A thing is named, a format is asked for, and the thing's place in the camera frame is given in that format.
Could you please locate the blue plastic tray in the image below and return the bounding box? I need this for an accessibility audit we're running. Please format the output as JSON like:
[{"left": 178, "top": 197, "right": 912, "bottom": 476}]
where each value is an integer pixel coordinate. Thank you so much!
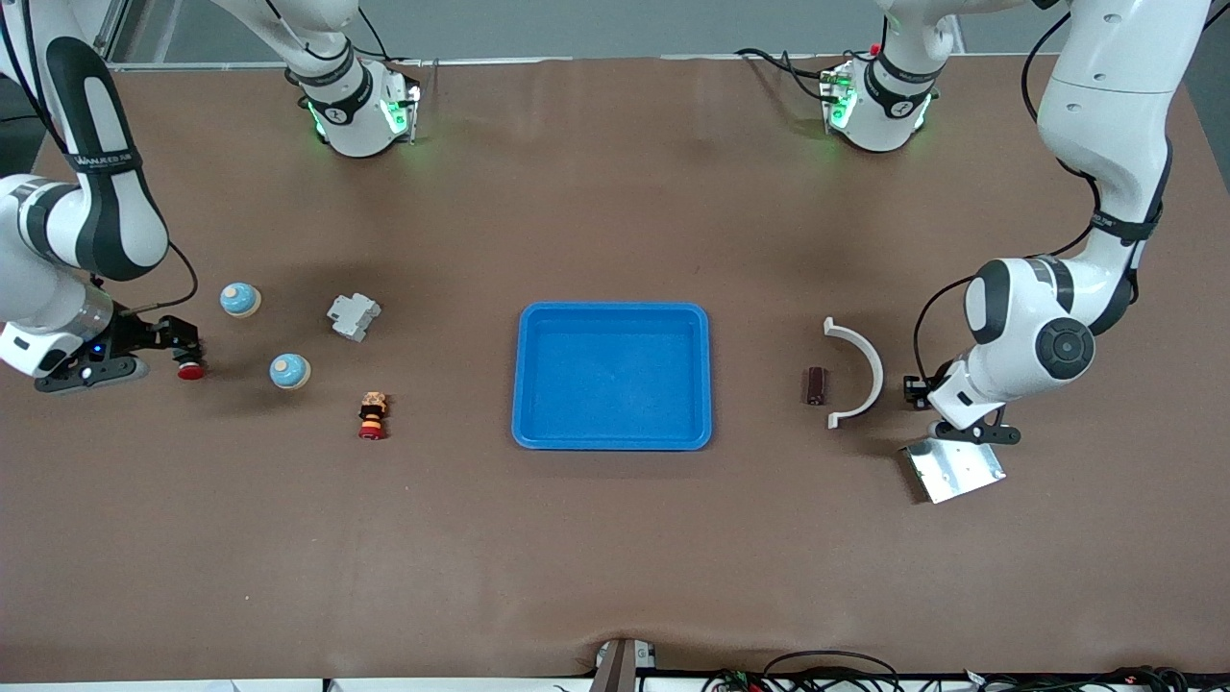
[{"left": 511, "top": 302, "right": 714, "bottom": 452}]

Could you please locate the silver metal plate box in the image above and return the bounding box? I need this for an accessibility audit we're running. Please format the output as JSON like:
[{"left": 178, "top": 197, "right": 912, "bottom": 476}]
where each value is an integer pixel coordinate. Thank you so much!
[{"left": 900, "top": 437, "right": 1007, "bottom": 505}]

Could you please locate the white circuit breaker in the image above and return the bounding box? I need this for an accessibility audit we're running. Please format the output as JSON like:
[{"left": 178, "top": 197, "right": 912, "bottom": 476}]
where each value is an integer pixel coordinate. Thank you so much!
[{"left": 327, "top": 293, "right": 382, "bottom": 343}]

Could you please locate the brown table mat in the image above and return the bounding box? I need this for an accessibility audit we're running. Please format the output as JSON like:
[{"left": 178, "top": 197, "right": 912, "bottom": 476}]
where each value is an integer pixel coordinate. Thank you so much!
[{"left": 0, "top": 56, "right": 1230, "bottom": 681}]

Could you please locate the white half-ring pipe clamp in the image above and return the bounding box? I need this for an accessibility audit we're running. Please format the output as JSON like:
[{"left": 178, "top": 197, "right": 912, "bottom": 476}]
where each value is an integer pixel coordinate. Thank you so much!
[{"left": 824, "top": 317, "right": 885, "bottom": 430}]

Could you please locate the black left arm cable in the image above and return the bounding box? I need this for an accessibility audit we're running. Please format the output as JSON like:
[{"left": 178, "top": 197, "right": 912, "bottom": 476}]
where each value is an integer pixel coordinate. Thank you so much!
[{"left": 913, "top": 0, "right": 1106, "bottom": 385}]

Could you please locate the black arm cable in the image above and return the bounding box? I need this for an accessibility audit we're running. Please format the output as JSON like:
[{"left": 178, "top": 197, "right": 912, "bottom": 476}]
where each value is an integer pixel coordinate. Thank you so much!
[
  {"left": 913, "top": 0, "right": 1106, "bottom": 385},
  {"left": 91, "top": 240, "right": 200, "bottom": 313}
]

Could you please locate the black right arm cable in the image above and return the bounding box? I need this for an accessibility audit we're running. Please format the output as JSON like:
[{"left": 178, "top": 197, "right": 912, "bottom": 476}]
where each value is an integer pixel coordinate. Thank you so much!
[{"left": 91, "top": 240, "right": 200, "bottom": 313}]

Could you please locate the black looped cable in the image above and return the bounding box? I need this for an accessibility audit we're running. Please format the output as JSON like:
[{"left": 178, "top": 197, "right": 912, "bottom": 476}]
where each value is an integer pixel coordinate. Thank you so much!
[{"left": 764, "top": 651, "right": 899, "bottom": 692}]

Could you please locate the aluminium frame beam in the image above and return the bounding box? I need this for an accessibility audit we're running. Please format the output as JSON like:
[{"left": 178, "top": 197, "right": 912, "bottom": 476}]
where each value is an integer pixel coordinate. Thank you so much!
[{"left": 91, "top": 0, "right": 140, "bottom": 68}]

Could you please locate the black cable bundle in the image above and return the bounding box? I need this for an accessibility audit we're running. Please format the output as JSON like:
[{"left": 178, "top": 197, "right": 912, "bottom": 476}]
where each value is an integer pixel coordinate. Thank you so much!
[{"left": 961, "top": 666, "right": 1230, "bottom": 692}]

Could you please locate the black base power cable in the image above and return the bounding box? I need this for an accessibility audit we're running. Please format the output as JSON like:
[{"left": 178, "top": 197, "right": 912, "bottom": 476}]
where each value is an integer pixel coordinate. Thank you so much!
[{"left": 735, "top": 46, "right": 837, "bottom": 97}]

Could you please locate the brown camera mount post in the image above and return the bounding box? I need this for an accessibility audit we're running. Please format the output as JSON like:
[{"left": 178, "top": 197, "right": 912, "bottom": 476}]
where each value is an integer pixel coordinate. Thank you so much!
[{"left": 588, "top": 637, "right": 659, "bottom": 692}]

